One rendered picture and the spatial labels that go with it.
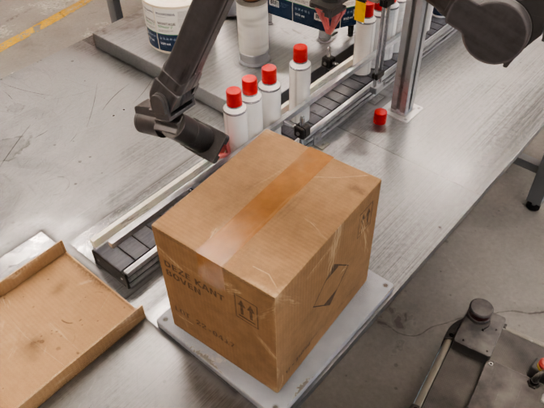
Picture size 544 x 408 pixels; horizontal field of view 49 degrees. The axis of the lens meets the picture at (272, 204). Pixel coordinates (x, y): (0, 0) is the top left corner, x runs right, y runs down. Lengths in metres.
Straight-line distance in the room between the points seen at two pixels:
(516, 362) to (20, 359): 1.34
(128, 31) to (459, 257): 1.47
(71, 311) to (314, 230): 0.54
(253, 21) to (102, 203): 0.63
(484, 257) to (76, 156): 1.59
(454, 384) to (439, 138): 0.70
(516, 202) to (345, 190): 1.81
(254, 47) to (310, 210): 0.84
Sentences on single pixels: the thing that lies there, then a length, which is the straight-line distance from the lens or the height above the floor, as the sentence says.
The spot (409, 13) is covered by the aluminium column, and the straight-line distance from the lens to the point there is 1.51.
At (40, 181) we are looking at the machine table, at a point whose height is 0.83.
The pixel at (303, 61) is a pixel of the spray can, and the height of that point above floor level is 1.05.
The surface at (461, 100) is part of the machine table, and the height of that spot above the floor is 0.83.
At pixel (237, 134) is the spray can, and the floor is 0.99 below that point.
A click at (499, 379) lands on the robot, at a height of 0.26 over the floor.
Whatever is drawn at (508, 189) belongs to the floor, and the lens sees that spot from 2.78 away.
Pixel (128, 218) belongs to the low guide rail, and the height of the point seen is 0.91.
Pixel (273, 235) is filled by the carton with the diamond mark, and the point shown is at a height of 1.12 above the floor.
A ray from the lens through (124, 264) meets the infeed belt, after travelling 1.22.
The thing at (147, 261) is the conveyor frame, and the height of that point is 0.87.
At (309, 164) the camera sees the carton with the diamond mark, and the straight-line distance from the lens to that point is 1.02.
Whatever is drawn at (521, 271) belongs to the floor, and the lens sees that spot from 2.46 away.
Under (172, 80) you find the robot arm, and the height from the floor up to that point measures 1.20.
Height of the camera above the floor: 1.78
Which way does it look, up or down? 45 degrees down
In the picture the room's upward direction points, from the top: 1 degrees counter-clockwise
